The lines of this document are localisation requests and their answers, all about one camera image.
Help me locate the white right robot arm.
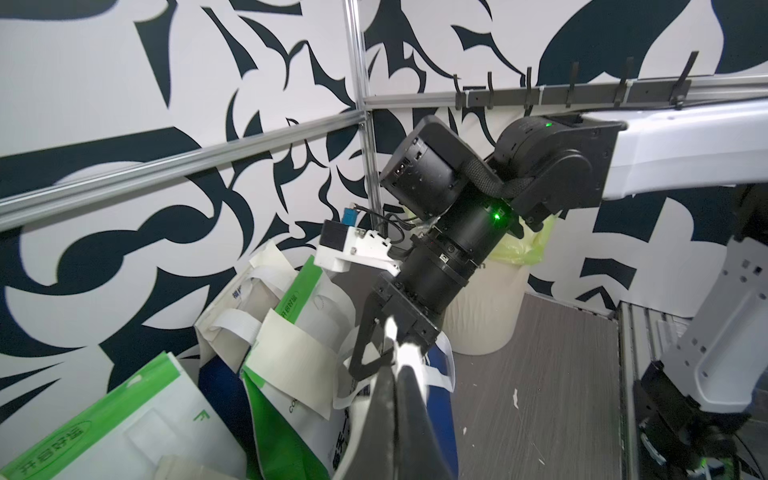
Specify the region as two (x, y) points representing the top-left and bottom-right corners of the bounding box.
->
(349, 101), (767, 477)

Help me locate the green white right takeout bag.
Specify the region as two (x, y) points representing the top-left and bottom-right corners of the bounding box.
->
(241, 259), (357, 479)

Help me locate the grey wall hook rail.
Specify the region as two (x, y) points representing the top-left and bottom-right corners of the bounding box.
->
(454, 51), (699, 114)

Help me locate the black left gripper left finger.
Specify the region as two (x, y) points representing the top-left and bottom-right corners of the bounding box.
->
(335, 367), (396, 479)

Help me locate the blue white takeout bag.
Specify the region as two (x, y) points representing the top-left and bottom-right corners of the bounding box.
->
(334, 334), (458, 479)
(194, 241), (297, 373)

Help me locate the white receipt on green bag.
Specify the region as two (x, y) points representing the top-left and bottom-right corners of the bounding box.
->
(244, 310), (337, 420)

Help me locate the green white takeout bag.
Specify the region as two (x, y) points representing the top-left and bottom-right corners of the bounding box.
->
(1, 353), (247, 479)
(241, 259), (357, 479)

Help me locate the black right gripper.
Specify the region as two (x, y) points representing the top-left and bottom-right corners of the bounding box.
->
(348, 278), (442, 382)

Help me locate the green white left takeout bag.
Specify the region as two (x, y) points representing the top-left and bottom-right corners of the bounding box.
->
(1, 353), (247, 479)

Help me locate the cream ribbed trash bin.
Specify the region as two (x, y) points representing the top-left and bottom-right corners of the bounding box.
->
(443, 260), (530, 356)

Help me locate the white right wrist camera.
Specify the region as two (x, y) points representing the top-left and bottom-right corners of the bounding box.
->
(313, 220), (402, 276)

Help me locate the green plastic bin liner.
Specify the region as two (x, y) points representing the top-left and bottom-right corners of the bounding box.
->
(488, 216), (557, 266)

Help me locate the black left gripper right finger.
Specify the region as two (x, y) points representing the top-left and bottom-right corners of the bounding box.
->
(395, 366), (452, 480)

